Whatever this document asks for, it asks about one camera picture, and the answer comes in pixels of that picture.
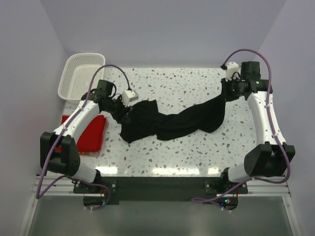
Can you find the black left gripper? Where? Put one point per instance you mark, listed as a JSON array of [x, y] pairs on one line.
[[118, 117]]

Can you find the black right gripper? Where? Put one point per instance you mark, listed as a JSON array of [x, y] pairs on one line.
[[225, 93]]

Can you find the black t shirt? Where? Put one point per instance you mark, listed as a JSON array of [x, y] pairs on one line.
[[146, 120]]

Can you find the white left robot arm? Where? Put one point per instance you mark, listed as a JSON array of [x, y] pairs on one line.
[[58, 149]]

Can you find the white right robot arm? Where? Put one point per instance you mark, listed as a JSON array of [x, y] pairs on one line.
[[272, 155]]

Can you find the red folded t shirt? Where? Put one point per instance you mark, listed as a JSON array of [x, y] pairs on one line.
[[90, 141]]

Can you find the white plastic basket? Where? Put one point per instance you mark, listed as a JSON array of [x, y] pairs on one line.
[[77, 74]]

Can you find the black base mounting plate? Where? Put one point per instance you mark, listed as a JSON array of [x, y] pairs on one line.
[[113, 190]]

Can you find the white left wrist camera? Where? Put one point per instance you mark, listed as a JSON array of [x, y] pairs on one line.
[[129, 96]]

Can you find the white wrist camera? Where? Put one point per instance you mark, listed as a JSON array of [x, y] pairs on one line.
[[129, 96], [231, 69]]

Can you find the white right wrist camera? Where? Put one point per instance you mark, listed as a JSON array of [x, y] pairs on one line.
[[231, 69]]

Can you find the aluminium frame rail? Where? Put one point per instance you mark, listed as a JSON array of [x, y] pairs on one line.
[[64, 187]]

